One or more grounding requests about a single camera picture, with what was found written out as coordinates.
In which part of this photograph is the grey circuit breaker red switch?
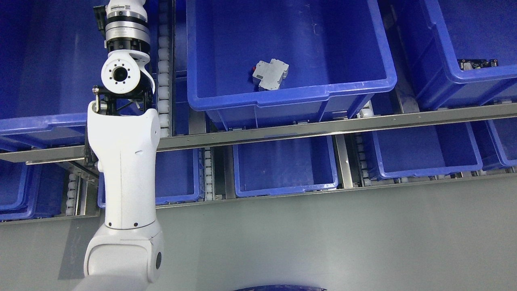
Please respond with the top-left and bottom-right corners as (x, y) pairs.
(252, 59), (290, 91)

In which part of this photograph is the blue robot base rim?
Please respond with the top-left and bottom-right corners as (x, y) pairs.
(236, 284), (328, 291)

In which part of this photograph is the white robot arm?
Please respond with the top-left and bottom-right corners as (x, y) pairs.
(75, 0), (164, 291)

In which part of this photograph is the metal shelf rack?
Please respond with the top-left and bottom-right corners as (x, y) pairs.
(0, 0), (517, 226)

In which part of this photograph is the small circuit board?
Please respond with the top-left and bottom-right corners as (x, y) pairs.
(457, 59), (499, 71)

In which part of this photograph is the blue bin lower middle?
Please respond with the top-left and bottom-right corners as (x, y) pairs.
(233, 136), (338, 198)

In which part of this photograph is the blue bin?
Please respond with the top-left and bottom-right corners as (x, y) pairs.
(186, 0), (397, 130)
(390, 0), (517, 110)
(233, 136), (338, 198)
(0, 160), (68, 221)
(471, 118), (517, 171)
(0, 0), (108, 152)
(361, 123), (483, 180)
(97, 148), (202, 209)

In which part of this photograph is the blue bin upper middle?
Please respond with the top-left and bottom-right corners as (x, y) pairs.
(186, 0), (397, 130)

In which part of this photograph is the blue bin upper right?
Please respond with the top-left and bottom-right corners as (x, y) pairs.
(390, 0), (517, 110)

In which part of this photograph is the blue bin upper left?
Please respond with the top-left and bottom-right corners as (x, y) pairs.
(0, 0), (108, 152)

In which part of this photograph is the blue bin lower far left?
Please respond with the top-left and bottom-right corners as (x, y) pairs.
(0, 160), (68, 221)

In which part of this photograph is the blue bin lower far right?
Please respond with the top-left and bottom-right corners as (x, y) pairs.
(471, 118), (517, 171)

